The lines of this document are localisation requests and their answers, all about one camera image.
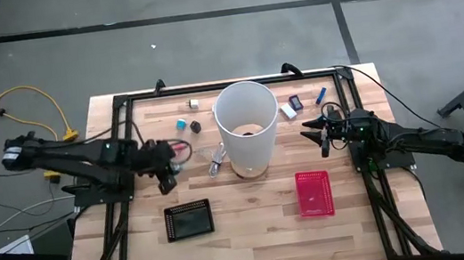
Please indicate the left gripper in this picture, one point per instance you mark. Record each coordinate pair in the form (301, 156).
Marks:
(150, 156)

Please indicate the white plug adapter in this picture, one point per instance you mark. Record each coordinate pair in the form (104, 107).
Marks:
(194, 104)

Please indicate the blue-framed digital display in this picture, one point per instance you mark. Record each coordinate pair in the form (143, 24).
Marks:
(296, 102)

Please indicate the red plastic basket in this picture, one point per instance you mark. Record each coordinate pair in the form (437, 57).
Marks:
(314, 195)

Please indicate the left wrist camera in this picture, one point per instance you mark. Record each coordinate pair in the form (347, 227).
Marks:
(167, 184)

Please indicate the black aluminium table frame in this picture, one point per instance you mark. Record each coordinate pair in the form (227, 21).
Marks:
(199, 89)

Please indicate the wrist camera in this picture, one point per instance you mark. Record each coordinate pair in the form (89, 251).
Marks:
(326, 149)
(167, 184)

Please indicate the teal cube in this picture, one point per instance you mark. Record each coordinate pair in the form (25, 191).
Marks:
(181, 124)

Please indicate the small red item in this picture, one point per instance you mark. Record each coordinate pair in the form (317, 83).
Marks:
(178, 147)

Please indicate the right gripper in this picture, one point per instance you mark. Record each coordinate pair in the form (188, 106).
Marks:
(346, 128)

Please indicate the white rectangular box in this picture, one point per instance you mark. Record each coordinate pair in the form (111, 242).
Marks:
(289, 111)

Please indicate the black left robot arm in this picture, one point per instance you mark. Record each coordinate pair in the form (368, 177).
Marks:
(82, 152)

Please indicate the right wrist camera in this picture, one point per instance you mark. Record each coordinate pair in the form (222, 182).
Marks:
(326, 149)

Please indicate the black plastic basket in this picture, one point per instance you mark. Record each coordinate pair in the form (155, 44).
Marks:
(188, 221)

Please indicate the blue USB stick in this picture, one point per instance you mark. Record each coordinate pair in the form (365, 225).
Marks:
(321, 96)

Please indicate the small white floor scrap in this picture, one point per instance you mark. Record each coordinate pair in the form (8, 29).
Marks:
(153, 46)

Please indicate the white shade wooden base lamp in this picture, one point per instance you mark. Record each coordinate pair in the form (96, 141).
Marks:
(255, 100)

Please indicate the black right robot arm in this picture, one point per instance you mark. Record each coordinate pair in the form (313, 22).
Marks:
(431, 139)

